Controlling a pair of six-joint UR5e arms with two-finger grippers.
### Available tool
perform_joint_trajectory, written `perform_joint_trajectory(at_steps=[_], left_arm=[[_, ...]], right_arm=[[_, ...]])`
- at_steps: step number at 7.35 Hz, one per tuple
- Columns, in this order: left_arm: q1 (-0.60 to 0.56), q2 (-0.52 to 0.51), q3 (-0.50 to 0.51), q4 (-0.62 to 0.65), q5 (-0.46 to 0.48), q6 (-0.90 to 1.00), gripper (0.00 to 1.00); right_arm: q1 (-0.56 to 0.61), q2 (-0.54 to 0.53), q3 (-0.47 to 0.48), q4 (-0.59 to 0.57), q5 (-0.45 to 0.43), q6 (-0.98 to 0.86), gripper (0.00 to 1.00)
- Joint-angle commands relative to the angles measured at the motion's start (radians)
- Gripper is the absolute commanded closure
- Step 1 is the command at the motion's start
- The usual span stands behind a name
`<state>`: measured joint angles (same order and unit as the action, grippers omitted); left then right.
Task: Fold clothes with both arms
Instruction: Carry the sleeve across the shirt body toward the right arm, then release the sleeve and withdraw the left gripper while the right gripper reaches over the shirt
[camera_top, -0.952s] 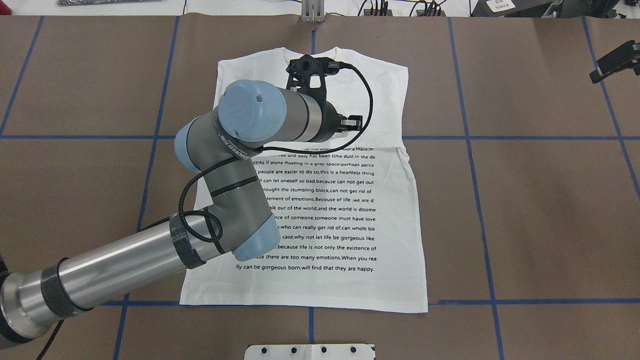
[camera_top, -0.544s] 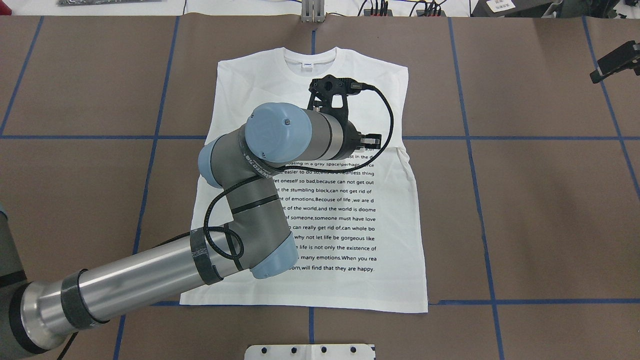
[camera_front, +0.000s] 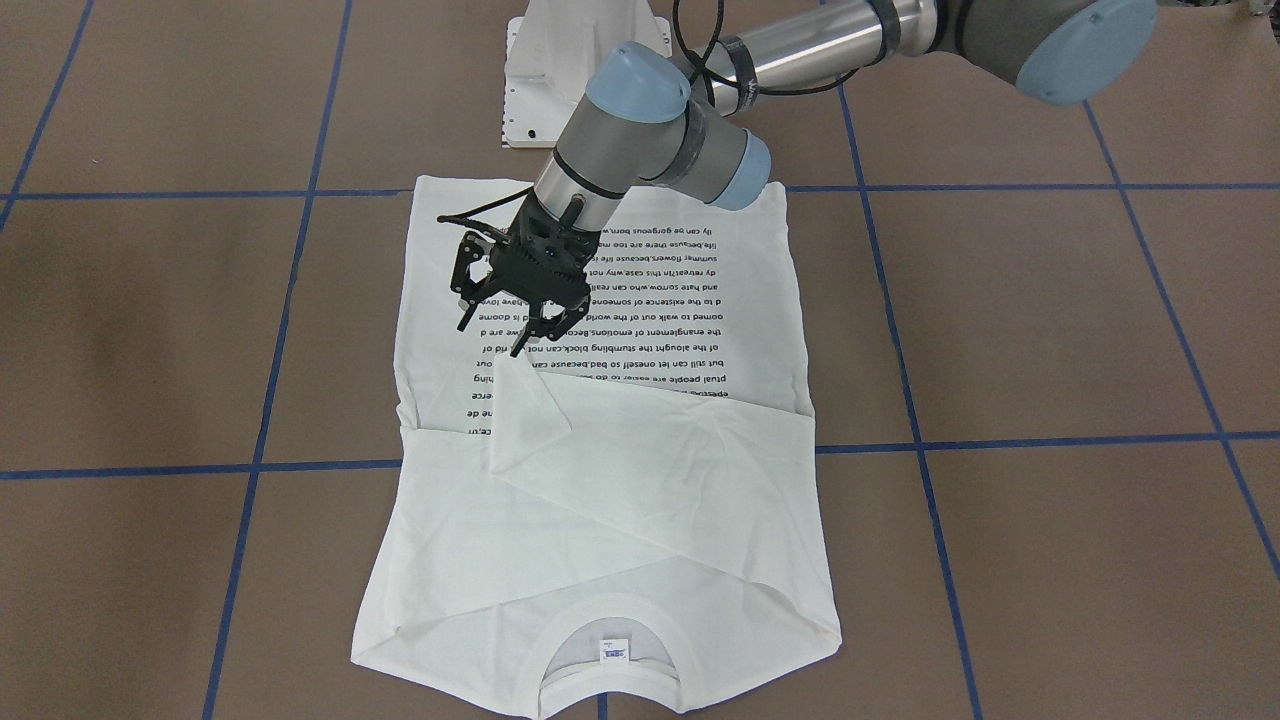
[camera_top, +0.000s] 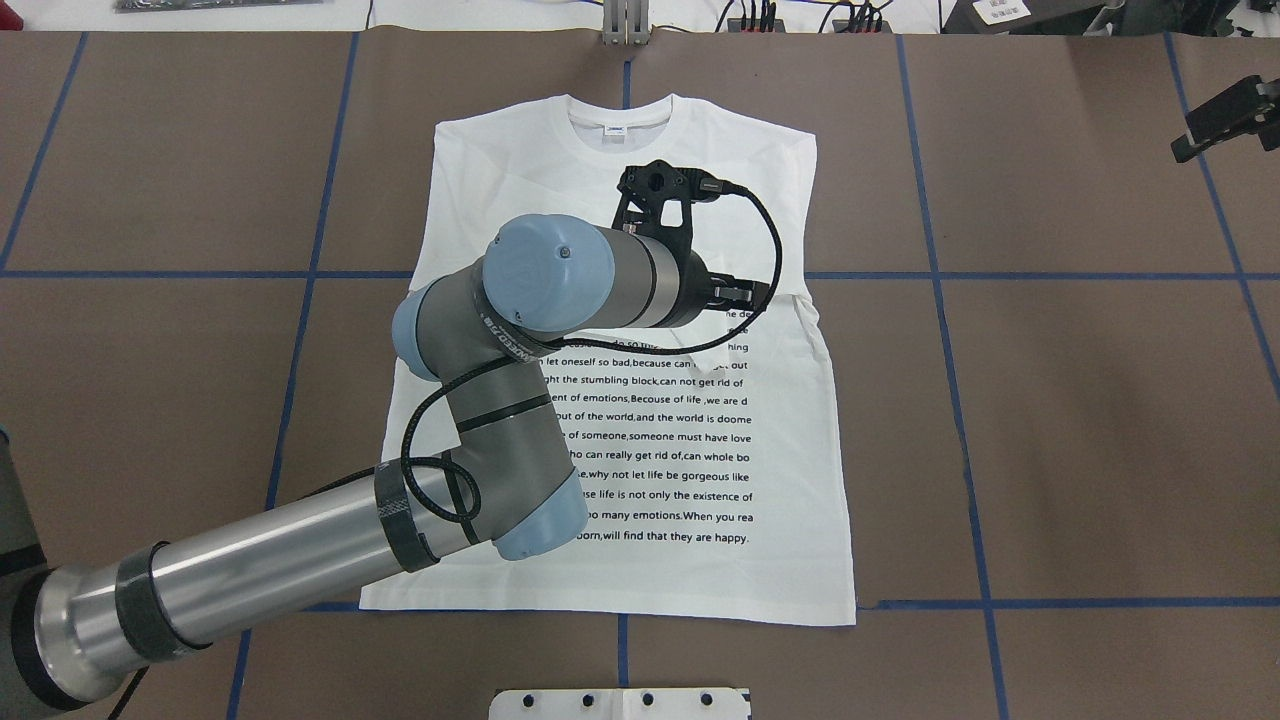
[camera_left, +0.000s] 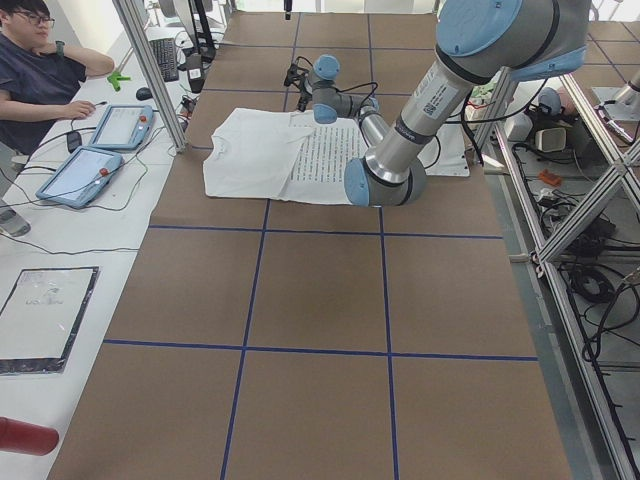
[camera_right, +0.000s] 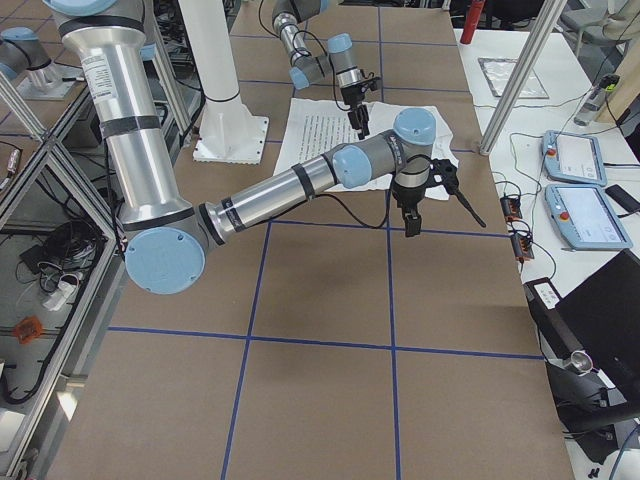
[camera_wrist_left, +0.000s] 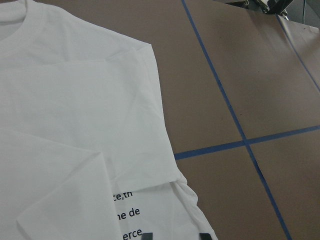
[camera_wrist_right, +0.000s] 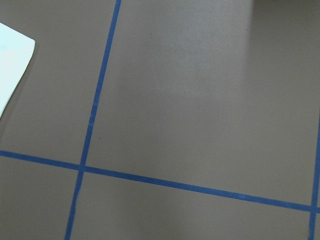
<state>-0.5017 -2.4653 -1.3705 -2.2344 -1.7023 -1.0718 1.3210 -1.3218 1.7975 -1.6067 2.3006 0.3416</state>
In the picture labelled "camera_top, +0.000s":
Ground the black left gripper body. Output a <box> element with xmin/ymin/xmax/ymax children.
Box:
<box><xmin>684</xmin><ymin>252</ymin><xmax>735</xmax><ymax>323</ymax></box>

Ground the white long-sleeve printed t-shirt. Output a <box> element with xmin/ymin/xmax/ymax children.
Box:
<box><xmin>360</xmin><ymin>95</ymin><xmax>856</xmax><ymax>626</ymax></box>

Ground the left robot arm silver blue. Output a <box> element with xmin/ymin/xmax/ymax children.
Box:
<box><xmin>3</xmin><ymin>211</ymin><xmax>783</xmax><ymax>719</ymax></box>

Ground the orange black electronics module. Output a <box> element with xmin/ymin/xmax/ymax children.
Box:
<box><xmin>716</xmin><ymin>1</ymin><xmax>785</xmax><ymax>35</ymax></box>
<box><xmin>819</xmin><ymin>1</ymin><xmax>893</xmax><ymax>35</ymax></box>

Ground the black box with white label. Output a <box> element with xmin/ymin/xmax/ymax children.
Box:
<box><xmin>942</xmin><ymin>1</ymin><xmax>1105</xmax><ymax>36</ymax></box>

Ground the brown paper table mat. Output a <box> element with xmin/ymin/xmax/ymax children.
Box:
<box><xmin>3</xmin><ymin>27</ymin><xmax>1277</xmax><ymax>719</ymax></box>

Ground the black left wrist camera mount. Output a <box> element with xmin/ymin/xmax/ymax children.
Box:
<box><xmin>611</xmin><ymin>159</ymin><xmax>748</xmax><ymax>249</ymax></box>

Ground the aluminium frame post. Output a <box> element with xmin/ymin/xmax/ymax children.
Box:
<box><xmin>600</xmin><ymin>0</ymin><xmax>652</xmax><ymax>47</ymax></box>

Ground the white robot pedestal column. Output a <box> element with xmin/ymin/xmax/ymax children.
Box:
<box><xmin>488</xmin><ymin>687</ymin><xmax>753</xmax><ymax>719</ymax></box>

